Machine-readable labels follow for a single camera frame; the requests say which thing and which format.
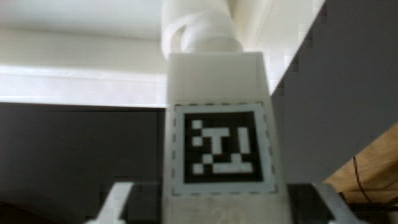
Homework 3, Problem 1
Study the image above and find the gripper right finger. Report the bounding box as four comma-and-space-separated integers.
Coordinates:
312, 183, 367, 224

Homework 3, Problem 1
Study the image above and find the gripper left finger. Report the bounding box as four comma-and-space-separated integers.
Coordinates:
85, 182, 133, 224

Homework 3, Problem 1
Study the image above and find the white table leg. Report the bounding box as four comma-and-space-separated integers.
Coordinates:
158, 0, 291, 224

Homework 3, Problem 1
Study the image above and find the white square tabletop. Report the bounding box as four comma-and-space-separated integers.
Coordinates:
0, 0, 326, 107

